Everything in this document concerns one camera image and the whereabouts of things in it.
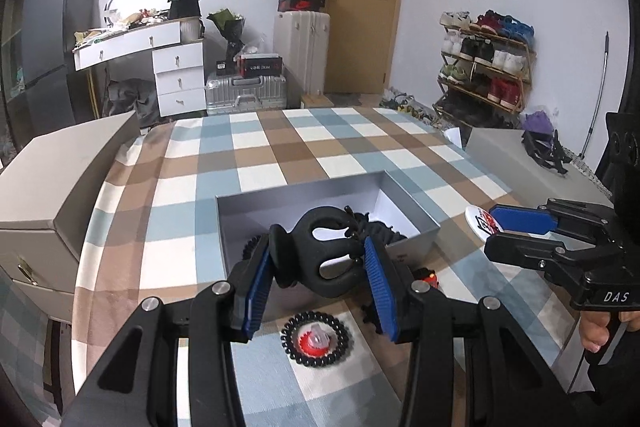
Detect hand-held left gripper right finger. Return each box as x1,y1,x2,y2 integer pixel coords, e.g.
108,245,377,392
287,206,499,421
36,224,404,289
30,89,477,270
363,237,583,427

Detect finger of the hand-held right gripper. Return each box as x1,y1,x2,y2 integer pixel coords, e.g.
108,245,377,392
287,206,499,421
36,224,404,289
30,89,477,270
489,198,618,254
484,231,593,282

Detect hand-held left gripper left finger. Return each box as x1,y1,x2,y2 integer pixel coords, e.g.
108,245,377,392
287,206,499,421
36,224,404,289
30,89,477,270
60,237,273,427

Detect white badge with red print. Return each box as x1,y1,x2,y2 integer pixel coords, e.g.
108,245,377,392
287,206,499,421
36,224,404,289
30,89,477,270
465,205,504,240

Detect black spiral hair tie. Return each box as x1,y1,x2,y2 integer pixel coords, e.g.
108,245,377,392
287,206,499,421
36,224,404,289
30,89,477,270
281,311,353,369
242,234,272,261

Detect small red black ornament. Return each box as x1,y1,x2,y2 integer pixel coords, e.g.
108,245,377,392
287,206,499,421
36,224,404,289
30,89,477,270
415,268,441,291

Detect black hair claw clip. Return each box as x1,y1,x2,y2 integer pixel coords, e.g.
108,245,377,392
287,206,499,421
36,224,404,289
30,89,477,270
270,207,369,300

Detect red bottle cap piece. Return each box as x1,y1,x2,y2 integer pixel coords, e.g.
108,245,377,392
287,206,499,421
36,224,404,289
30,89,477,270
298,324,334,356

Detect silver cardboard box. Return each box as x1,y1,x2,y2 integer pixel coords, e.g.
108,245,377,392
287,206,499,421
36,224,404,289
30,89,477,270
216,171,442,323

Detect person's right forearm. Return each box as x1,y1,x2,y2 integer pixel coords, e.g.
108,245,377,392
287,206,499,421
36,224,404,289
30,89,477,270
587,322,640,427

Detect person's right hand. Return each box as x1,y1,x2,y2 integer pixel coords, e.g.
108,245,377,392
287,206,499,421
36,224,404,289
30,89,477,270
580,309,640,354

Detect black folded stand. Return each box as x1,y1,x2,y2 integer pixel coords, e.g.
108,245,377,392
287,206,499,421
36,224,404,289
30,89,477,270
521,129,571,178

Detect purple cloth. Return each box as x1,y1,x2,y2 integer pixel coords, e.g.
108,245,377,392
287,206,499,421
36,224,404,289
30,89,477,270
522,109,556,134

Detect checked tablecloth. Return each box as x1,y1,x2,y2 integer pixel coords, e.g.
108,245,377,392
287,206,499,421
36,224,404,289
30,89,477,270
70,107,618,427

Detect metal pole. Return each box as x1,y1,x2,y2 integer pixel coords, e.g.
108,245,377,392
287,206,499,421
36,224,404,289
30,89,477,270
580,32,612,158

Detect wooden shoe rack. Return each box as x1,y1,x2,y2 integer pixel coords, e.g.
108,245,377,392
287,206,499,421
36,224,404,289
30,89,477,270
432,24,537,128

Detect patterned slippers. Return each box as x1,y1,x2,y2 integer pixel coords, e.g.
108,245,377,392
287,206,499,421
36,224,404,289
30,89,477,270
380,87,437,118

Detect shoe rack with shoes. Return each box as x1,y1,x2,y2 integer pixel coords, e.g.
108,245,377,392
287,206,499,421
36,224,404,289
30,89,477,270
439,10,536,128

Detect silver suitcase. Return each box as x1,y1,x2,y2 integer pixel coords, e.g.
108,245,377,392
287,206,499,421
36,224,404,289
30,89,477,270
206,74,287,115

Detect black and red box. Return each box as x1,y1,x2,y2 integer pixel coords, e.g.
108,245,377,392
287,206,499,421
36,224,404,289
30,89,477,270
239,54,283,78

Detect grey bag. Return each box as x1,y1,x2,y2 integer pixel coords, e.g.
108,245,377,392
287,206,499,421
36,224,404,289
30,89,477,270
105,78,158,128

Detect grey drawer cabinet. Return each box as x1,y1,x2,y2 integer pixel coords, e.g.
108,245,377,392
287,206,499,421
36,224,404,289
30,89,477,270
0,111,141,323

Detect white dressing table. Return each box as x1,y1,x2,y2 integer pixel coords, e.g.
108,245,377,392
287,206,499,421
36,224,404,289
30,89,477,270
72,18,207,118

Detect white suitcase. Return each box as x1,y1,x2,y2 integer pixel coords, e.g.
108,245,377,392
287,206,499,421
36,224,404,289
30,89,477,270
273,10,332,100

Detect dark wrapped flower bouquet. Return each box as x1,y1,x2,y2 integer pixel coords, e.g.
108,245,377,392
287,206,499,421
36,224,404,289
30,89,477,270
206,8,247,62

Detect white ribbed pot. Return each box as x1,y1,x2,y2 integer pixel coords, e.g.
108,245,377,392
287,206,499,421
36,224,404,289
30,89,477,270
180,17,205,42

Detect dark grey fridge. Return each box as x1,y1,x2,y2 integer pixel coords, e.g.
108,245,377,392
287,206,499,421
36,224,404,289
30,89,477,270
20,0,98,125

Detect glass door wardrobe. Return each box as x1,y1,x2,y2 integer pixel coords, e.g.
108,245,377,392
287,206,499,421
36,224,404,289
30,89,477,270
0,0,76,148

